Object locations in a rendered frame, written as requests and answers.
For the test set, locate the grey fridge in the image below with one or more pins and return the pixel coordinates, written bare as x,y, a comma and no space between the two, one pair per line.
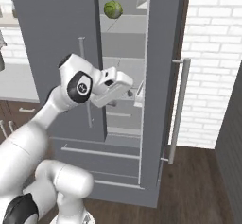
123,45

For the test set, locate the grey closed fridge door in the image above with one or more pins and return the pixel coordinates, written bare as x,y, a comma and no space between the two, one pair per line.
47,29

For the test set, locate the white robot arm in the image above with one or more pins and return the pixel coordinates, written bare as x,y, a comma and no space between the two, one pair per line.
22,152

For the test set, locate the grey open fridge door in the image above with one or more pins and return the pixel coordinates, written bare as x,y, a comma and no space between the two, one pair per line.
160,76

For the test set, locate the green cabbage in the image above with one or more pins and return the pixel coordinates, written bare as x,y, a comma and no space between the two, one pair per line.
113,9

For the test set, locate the brown cupboard drawer front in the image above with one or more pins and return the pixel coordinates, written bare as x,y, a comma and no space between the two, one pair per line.
14,108

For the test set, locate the grey fridge drawer front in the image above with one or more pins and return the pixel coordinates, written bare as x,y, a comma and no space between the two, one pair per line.
126,194
94,164

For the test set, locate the dark grey wall fixture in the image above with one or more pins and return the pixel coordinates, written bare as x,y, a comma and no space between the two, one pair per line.
2,57

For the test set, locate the grey fridge shelf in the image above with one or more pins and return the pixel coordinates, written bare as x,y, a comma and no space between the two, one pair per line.
126,24

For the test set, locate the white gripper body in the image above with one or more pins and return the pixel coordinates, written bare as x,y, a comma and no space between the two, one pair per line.
118,84

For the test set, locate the pale wall shelf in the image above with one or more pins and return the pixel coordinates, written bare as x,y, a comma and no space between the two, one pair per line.
8,21

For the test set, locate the dark grey counter side panel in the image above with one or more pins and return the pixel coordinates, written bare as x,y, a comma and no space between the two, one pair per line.
231,158

